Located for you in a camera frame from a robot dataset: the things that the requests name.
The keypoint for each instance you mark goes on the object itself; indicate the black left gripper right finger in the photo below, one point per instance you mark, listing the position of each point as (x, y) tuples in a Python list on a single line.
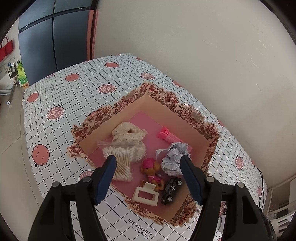
[(244, 220)]

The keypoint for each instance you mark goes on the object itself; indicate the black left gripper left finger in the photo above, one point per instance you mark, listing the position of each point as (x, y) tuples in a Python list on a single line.
[(53, 220)]

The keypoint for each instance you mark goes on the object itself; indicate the black toy car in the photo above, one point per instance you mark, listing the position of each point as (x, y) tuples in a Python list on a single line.
[(170, 189)]

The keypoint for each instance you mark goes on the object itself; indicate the grey paper ball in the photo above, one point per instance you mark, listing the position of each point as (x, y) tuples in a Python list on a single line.
[(171, 158)]

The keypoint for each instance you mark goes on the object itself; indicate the bag of cotton swabs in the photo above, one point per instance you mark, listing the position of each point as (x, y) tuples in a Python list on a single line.
[(124, 153)]

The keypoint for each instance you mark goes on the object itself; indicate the cream hair claw clip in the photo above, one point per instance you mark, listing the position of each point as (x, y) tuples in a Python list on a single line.
[(146, 195)]

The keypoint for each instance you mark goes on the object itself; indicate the pink puppy toy figure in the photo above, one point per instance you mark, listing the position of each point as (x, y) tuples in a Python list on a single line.
[(150, 168)]

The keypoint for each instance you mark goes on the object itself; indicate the cream lace scrunchie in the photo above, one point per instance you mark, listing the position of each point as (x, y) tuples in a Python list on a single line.
[(129, 136)]

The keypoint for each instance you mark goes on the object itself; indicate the pomegranate grid tablecloth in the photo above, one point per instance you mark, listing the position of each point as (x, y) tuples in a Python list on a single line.
[(63, 99)]

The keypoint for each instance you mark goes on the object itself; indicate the pink plastic comb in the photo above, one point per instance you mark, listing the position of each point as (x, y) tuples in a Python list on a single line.
[(169, 137)]

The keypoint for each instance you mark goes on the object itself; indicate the pink floral gift box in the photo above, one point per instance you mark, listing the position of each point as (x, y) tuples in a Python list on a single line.
[(150, 108)]

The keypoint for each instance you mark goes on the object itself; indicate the green snack box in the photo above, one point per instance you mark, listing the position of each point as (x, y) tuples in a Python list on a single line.
[(22, 79)]

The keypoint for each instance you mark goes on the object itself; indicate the red hanging bag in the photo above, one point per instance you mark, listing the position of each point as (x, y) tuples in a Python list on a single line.
[(6, 49)]

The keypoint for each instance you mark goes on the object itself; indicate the dark grey refrigerator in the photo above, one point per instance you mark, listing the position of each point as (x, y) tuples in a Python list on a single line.
[(52, 35)]

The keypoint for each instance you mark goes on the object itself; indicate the pink foam board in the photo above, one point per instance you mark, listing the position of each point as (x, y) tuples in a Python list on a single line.
[(91, 33)]

